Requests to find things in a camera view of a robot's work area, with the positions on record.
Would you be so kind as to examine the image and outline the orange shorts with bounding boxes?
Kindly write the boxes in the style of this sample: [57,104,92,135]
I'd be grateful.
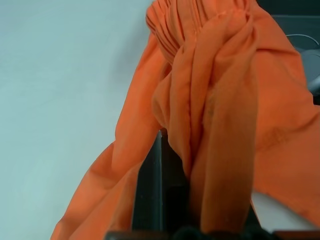
[51,0,320,240]

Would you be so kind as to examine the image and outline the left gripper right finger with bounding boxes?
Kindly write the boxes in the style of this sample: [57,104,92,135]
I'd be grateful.
[246,197,262,230]

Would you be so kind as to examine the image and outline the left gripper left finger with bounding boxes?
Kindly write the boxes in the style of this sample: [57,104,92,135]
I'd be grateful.
[131,128,201,232]

